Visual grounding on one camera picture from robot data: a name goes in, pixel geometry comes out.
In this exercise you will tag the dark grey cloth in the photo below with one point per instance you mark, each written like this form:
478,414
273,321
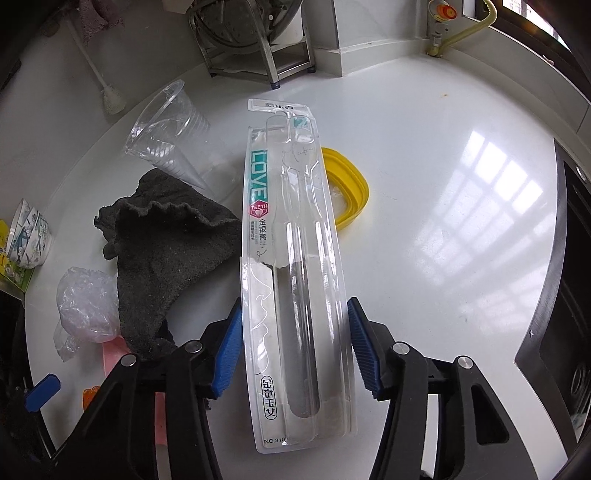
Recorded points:
161,244

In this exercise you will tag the hanging mauve cloth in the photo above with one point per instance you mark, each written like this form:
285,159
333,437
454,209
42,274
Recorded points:
104,11

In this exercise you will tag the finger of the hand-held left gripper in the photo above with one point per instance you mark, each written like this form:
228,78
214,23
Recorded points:
44,390

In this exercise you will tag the small orange item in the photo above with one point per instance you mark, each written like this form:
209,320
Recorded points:
90,398

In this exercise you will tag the crumpled clear plastic bag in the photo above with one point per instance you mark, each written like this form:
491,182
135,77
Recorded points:
85,304

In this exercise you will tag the yellow green package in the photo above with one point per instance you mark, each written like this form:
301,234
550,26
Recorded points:
14,277

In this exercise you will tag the floral ceramic bowl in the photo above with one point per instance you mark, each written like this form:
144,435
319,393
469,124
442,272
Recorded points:
37,240
18,226

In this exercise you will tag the white dish brush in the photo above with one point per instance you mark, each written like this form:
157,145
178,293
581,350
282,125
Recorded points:
114,99

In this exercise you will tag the window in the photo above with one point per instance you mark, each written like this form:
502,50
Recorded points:
531,14

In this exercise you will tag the steel rack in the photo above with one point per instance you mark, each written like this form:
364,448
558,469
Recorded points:
272,55

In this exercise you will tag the gas valve with orange knob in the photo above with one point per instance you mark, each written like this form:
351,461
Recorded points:
443,14

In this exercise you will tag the dark sink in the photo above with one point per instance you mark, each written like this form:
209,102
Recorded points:
572,277

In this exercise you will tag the perforated steel steamer plate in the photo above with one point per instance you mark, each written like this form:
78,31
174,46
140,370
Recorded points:
231,23

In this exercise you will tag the clear plastic cup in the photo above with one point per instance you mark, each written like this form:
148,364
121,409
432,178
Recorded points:
161,138

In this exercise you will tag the pink sheet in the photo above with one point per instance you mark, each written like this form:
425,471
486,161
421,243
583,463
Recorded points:
113,355

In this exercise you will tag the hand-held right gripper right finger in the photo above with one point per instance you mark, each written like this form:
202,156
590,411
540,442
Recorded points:
364,350

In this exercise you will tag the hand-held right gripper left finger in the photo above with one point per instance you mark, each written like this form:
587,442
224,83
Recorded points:
228,350

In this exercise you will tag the clear toothbrush blister pack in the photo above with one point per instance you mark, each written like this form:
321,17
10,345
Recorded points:
295,277

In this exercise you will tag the yellow plastic lid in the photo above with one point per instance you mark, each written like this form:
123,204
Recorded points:
358,194

